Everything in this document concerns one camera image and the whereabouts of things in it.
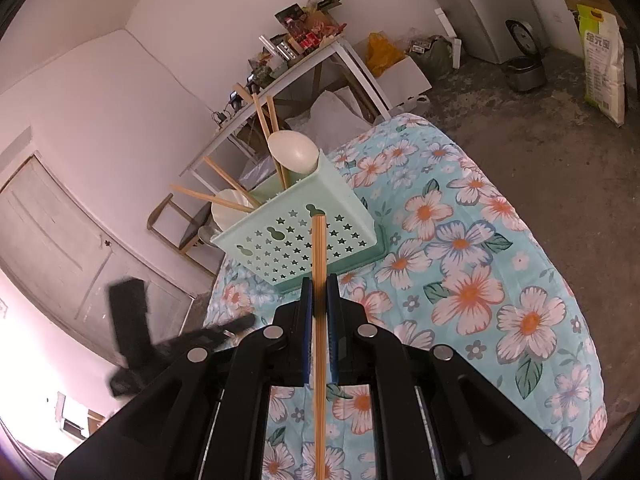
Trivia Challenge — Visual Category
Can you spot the wooden chair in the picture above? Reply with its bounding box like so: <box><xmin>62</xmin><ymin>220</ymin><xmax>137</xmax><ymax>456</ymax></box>
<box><xmin>147</xmin><ymin>192</ymin><xmax>222</xmax><ymax>277</ymax></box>

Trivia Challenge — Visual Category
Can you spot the red drink bottle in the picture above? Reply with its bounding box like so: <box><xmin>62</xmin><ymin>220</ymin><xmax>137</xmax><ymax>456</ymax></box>
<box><xmin>284</xmin><ymin>16</ymin><xmax>322</xmax><ymax>52</ymax></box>

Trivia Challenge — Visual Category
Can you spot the rice cooker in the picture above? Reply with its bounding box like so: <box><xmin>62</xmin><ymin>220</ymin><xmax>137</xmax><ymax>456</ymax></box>
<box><xmin>504</xmin><ymin>19</ymin><xmax>549</xmax><ymax>94</ymax></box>

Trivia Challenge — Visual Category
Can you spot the floral blue blanket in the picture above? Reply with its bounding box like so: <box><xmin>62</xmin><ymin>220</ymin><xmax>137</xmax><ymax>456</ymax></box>
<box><xmin>205</xmin><ymin>112</ymin><xmax>609</xmax><ymax>480</ymax></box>

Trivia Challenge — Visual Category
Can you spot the white pillow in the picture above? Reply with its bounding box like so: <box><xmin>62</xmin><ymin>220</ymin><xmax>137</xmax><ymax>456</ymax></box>
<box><xmin>284</xmin><ymin>89</ymin><xmax>372</xmax><ymax>147</ymax></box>

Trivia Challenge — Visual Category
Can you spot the white cardboard box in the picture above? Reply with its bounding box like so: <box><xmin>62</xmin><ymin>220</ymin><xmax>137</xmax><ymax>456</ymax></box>
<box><xmin>374</xmin><ymin>54</ymin><xmax>434</xmax><ymax>107</ymax></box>

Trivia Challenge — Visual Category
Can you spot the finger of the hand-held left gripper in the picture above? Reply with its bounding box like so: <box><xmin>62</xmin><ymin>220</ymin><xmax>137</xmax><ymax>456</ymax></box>
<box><xmin>155</xmin><ymin>315</ymin><xmax>256</xmax><ymax>349</ymax></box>

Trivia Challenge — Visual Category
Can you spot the white refrigerator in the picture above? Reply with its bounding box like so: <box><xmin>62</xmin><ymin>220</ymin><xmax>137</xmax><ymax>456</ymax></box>
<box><xmin>444</xmin><ymin>0</ymin><xmax>557</xmax><ymax>65</ymax></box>

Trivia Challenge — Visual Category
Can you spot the white board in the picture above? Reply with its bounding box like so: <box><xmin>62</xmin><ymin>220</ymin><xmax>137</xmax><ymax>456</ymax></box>
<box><xmin>434</xmin><ymin>7</ymin><xmax>469</xmax><ymax>69</ymax></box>

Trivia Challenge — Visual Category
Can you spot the white desk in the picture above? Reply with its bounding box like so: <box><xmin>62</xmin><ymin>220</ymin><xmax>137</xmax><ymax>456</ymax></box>
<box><xmin>180</xmin><ymin>35</ymin><xmax>394</xmax><ymax>192</ymax></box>

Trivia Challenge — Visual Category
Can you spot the rice bag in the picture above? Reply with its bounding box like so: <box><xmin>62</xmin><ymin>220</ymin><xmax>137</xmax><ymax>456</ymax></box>
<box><xmin>576</xmin><ymin>4</ymin><xmax>627</xmax><ymax>127</ymax></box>

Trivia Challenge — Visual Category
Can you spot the green plastic utensil basket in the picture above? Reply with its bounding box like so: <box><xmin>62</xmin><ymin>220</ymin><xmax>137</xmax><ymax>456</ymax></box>
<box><xmin>209</xmin><ymin>152</ymin><xmax>394</xmax><ymax>295</ymax></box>

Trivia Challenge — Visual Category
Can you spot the wooden chopstick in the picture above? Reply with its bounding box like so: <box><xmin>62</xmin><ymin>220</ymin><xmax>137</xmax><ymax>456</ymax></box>
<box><xmin>251</xmin><ymin>91</ymin><xmax>289</xmax><ymax>192</ymax></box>
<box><xmin>310</xmin><ymin>213</ymin><xmax>329</xmax><ymax>480</ymax></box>
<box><xmin>170</xmin><ymin>184</ymin><xmax>257</xmax><ymax>214</ymax></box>
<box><xmin>266</xmin><ymin>96</ymin><xmax>282</xmax><ymax>137</ymax></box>
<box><xmin>202</xmin><ymin>156</ymin><xmax>262</xmax><ymax>208</ymax></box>

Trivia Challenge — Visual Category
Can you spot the yellow plastic bag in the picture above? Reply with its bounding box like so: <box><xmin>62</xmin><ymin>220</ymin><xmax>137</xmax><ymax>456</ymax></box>
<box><xmin>367</xmin><ymin>32</ymin><xmax>407</xmax><ymax>79</ymax></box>

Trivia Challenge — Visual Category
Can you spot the white door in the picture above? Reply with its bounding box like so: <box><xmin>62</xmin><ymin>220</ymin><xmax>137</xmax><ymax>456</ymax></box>
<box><xmin>0</xmin><ymin>154</ymin><xmax>197</xmax><ymax>347</ymax></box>

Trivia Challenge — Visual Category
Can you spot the white ceramic spoon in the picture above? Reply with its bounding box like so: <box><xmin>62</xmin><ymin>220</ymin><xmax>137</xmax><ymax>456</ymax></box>
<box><xmin>210</xmin><ymin>188</ymin><xmax>257</xmax><ymax>229</ymax></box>
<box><xmin>267</xmin><ymin>129</ymin><xmax>321</xmax><ymax>176</ymax></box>

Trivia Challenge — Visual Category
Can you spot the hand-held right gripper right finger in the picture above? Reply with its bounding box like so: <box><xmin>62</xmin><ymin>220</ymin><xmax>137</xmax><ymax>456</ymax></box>
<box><xmin>326</xmin><ymin>275</ymin><xmax>583</xmax><ymax>480</ymax></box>

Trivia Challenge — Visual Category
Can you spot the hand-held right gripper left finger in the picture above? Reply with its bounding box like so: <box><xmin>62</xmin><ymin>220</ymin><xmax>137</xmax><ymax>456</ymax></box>
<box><xmin>55</xmin><ymin>277</ymin><xmax>314</xmax><ymax>480</ymax></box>

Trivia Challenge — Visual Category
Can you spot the green bag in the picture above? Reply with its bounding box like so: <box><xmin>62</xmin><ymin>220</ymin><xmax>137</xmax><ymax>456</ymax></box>
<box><xmin>409</xmin><ymin>34</ymin><xmax>457</xmax><ymax>79</ymax></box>

